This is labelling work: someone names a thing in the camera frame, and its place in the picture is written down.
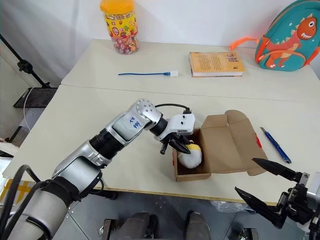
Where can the dark rounded shape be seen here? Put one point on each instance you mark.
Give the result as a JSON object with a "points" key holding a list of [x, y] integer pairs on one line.
{"points": [[198, 226], [137, 226]]}

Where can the yellow and white plush toy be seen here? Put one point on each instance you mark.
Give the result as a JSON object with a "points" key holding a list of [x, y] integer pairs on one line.
{"points": [[191, 157]]}

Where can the black tray shelf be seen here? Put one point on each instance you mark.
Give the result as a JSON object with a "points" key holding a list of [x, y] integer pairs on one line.
{"points": [[35, 97]]}

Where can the dark metal base block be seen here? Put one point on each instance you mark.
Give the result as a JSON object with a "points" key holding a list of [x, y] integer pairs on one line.
{"points": [[110, 230], [247, 233]]}

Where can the blue utility cutter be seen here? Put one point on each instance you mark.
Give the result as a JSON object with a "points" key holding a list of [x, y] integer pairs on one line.
{"points": [[276, 146]]}

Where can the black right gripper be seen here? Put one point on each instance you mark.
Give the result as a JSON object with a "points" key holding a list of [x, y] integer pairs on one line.
{"points": [[296, 202]]}

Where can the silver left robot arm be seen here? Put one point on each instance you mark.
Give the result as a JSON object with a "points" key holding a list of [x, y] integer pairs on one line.
{"points": [[105, 145]]}

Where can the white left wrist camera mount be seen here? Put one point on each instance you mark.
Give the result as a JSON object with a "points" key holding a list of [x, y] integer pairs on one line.
{"points": [[181, 123]]}

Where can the yellow lidded candy jar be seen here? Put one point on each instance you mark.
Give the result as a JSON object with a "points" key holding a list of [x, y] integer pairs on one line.
{"points": [[122, 27]]}

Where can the yellow paperback book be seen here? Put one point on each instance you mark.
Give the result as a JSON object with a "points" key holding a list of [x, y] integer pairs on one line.
{"points": [[215, 62]]}

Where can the black tripod stand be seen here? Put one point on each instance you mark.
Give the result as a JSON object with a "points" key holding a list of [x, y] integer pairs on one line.
{"points": [[25, 66]]}

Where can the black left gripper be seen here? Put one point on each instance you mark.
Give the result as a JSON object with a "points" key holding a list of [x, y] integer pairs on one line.
{"points": [[167, 145]]}

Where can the yellow and white carton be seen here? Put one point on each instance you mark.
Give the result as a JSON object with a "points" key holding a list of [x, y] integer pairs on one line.
{"points": [[15, 190]]}

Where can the brown cardboard box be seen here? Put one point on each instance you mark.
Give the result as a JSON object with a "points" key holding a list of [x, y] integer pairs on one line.
{"points": [[225, 147]]}

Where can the teal dinosaur backpack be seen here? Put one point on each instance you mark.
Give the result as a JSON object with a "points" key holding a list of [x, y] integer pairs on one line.
{"points": [[292, 40]]}

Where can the red tape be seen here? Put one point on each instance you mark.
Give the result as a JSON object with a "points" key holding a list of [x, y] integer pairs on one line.
{"points": [[258, 141]]}

